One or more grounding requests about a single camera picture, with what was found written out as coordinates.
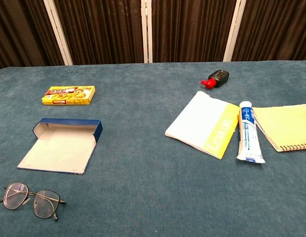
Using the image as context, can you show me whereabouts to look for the blue cardboard box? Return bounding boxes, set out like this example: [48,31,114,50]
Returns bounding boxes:
[17,118,103,175]

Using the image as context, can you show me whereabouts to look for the wire-rimmed eyeglasses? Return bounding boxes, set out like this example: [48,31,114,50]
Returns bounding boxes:
[0,182,67,221]

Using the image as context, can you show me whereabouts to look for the blue velvet table cover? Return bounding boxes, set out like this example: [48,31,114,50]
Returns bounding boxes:
[0,60,306,237]

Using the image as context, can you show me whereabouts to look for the white and yellow notebook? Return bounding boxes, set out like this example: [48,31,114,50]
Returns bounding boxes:
[164,90,240,160]

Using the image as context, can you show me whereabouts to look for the black bottle with red cap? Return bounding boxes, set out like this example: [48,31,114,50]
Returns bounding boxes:
[200,70,230,90]

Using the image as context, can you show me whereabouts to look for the yellow curry roux box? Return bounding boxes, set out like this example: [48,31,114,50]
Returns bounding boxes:
[41,85,96,106]

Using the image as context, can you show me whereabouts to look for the white and blue toothpaste tube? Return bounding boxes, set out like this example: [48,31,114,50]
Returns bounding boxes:
[236,100,266,164]

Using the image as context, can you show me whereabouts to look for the brown pleated curtain panel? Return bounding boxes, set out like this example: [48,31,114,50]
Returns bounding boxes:
[151,0,237,63]
[53,0,145,66]
[0,0,64,72]
[231,0,306,62]

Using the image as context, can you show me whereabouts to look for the yellow spiral-bound notepad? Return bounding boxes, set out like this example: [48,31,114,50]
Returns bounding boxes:
[251,103,306,153]

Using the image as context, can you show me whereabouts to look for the white screen frame post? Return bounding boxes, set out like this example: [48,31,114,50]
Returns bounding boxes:
[141,0,153,64]
[223,0,247,63]
[42,0,74,66]

